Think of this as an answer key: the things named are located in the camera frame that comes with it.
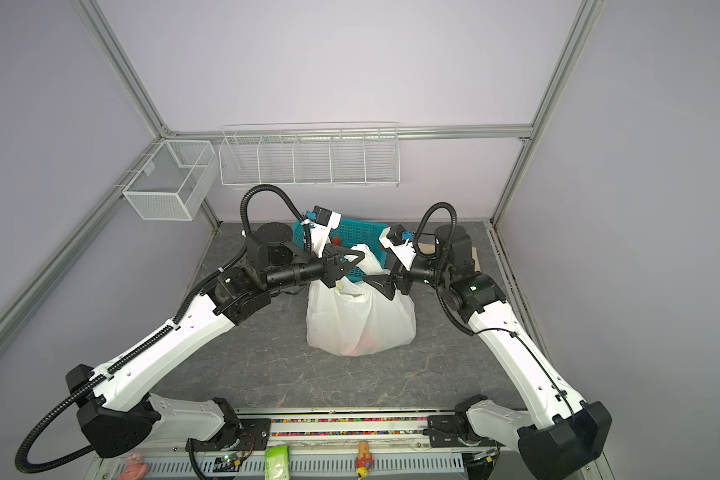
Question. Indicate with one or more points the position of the small orange toy figure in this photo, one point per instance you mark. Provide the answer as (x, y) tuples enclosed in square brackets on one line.
[(364, 460)]

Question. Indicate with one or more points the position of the white wire wall shelf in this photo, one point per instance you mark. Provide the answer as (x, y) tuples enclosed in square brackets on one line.
[(318, 154)]

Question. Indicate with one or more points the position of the teal plastic basket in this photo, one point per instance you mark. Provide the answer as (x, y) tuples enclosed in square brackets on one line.
[(352, 232)]

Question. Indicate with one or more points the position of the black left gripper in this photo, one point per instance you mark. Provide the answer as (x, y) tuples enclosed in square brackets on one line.
[(334, 268)]

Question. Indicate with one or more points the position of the white wire mesh box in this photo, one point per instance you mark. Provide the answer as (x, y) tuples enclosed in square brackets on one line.
[(174, 180)]

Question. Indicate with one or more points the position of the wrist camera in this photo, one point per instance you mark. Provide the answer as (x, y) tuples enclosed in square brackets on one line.
[(319, 223), (399, 242)]

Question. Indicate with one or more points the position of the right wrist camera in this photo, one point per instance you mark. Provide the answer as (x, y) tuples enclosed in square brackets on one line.
[(399, 242)]

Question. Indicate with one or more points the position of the white plastic bag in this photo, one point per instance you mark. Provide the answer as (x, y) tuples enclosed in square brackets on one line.
[(354, 319)]

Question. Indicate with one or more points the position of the green packet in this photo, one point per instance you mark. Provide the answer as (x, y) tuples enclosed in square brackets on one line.
[(277, 463)]

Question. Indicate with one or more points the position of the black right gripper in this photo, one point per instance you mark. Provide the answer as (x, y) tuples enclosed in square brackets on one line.
[(386, 284)]

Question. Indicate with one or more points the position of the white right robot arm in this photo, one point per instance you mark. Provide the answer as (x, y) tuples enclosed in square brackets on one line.
[(558, 432)]

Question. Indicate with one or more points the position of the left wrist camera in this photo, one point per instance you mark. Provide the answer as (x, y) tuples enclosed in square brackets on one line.
[(319, 223)]

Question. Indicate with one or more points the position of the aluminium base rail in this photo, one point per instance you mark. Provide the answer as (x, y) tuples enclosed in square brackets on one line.
[(209, 439)]

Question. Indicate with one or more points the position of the pink toy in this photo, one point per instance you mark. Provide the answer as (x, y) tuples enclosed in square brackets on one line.
[(135, 468)]

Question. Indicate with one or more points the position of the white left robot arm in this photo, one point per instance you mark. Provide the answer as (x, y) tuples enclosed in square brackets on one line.
[(115, 410)]

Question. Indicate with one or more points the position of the yellow work glove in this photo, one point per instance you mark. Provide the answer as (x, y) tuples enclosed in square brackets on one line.
[(426, 248)]

